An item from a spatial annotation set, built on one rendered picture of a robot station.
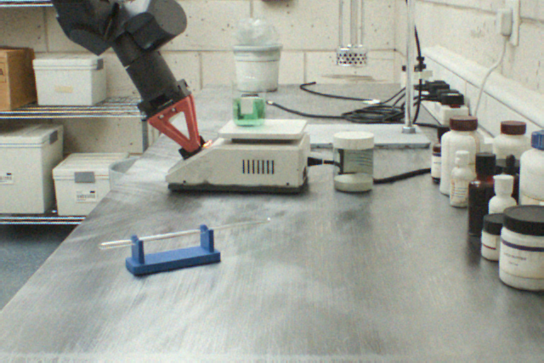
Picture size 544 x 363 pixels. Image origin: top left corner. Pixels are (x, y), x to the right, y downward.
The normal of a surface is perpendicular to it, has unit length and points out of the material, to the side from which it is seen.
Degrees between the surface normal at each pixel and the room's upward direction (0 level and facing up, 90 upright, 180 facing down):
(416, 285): 0
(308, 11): 90
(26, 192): 92
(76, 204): 92
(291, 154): 90
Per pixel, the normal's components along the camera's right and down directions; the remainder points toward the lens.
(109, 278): -0.01, -0.98
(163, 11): 0.67, -0.29
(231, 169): -0.13, 0.22
